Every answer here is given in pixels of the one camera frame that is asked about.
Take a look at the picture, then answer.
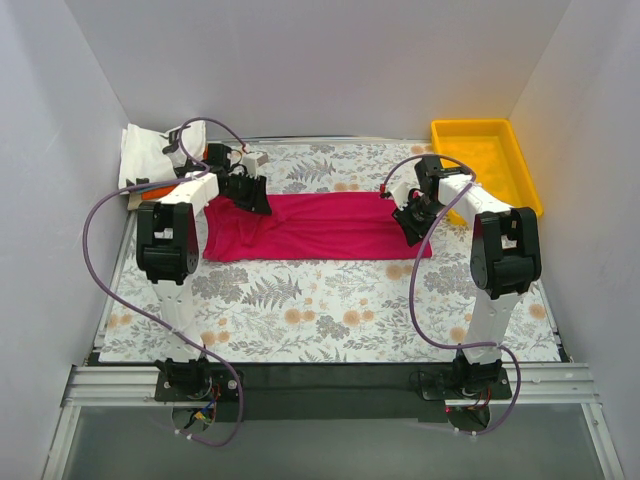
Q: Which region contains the magenta t shirt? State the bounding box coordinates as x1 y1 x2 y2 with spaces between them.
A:
203 192 420 263

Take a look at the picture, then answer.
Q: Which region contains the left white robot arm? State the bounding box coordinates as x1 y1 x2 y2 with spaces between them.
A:
136 143 272 400

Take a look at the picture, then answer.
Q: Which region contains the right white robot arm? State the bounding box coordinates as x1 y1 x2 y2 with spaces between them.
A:
380 154 542 398

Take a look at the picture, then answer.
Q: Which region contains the orange folded t shirt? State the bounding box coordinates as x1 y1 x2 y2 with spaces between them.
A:
137 185 178 201

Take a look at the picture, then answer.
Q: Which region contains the yellow plastic bin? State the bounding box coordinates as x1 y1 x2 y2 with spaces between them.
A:
431 119 544 216

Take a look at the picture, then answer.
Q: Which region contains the floral table mat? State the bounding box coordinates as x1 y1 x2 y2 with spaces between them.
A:
98 141 559 363

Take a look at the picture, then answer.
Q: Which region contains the beige folded t shirt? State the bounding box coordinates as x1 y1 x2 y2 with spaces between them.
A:
127 194 158 211

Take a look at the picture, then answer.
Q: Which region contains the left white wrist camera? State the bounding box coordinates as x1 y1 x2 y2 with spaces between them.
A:
240 151 268 178

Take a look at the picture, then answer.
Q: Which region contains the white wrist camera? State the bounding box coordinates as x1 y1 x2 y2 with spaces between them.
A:
240 151 268 178
379 182 411 209

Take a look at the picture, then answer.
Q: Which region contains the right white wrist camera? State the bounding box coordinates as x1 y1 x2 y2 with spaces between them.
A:
379 182 411 209

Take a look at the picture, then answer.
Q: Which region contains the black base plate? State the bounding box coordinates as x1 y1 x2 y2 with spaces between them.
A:
154 361 515 423

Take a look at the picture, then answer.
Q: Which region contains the aluminium front rail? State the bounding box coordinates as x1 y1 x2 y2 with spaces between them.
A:
44 363 625 479

